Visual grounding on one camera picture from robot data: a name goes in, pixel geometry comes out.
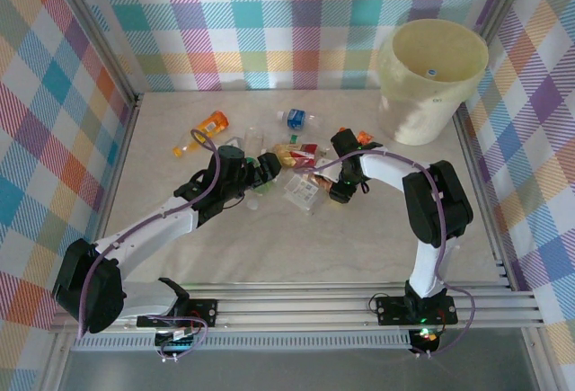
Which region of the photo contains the yellow snack wrapper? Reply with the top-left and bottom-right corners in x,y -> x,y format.
272,141 -> 296,164

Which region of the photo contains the clear bottle with green label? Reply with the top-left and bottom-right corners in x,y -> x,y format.
251,179 -> 278,196

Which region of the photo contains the clear plastic box with labels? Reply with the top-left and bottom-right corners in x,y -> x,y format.
283,173 -> 330,216

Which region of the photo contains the red snack wrapper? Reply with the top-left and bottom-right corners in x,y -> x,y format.
289,142 -> 319,170

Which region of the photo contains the orange pill bottle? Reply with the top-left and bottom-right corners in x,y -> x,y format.
191,111 -> 231,137

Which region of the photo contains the clear bottle with orange cap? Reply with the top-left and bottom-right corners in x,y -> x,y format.
172,132 -> 203,159

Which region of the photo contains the white round plastic bin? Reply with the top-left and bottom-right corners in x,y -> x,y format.
376,20 -> 490,147

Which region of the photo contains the clear bottle with blue label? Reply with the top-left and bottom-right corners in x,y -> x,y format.
276,109 -> 324,131

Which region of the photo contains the colourful plaid backdrop panel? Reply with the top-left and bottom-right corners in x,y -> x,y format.
0,0 -> 136,391
57,0 -> 522,93
466,0 -> 575,391

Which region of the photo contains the control circuit board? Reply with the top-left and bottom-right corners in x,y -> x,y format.
411,326 -> 440,352
155,328 -> 199,357

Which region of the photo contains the grey metal plate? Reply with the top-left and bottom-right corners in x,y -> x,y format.
56,349 -> 540,391

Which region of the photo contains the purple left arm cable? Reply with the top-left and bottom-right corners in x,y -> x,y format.
76,128 -> 224,363

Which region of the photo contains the aluminium table side rail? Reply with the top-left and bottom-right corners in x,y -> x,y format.
38,93 -> 145,391
451,107 -> 558,391

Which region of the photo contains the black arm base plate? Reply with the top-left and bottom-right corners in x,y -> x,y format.
376,294 -> 459,325
137,298 -> 220,330

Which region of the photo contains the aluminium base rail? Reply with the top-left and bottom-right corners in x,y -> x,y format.
49,291 -> 547,333

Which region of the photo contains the grey slotted cable duct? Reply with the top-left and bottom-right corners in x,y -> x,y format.
71,334 -> 413,352

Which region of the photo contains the aluminium frame post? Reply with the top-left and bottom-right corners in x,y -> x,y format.
42,0 -> 145,104
473,0 -> 540,46

